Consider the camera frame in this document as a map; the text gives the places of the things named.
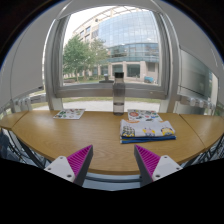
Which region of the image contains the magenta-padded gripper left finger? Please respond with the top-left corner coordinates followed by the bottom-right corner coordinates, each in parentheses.
top-left (43, 144), bottom-right (94, 187)

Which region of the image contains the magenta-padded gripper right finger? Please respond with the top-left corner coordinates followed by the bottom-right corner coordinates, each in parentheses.
top-left (133, 144), bottom-right (184, 187)

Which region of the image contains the white cartoon-print towel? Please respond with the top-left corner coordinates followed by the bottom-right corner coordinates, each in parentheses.
top-left (119, 118), bottom-right (177, 145)

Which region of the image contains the small colourful sticker sheet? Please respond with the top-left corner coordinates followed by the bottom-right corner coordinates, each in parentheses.
top-left (52, 108), bottom-right (87, 120)

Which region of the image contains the large colourful sticker sheet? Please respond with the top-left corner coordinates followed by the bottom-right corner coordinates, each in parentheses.
top-left (127, 109), bottom-right (164, 123)

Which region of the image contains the clear grey drink bottle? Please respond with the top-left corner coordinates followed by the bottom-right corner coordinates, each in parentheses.
top-left (112, 71), bottom-right (127, 117)

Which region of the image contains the green tree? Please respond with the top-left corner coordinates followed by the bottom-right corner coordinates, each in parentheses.
top-left (62, 34), bottom-right (110, 83)

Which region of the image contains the glass office building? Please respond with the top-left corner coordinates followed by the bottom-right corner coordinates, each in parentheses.
top-left (71, 6), bottom-right (161, 84)

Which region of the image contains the grey window handle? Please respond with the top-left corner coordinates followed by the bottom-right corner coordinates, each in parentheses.
top-left (99, 73), bottom-right (115, 84)

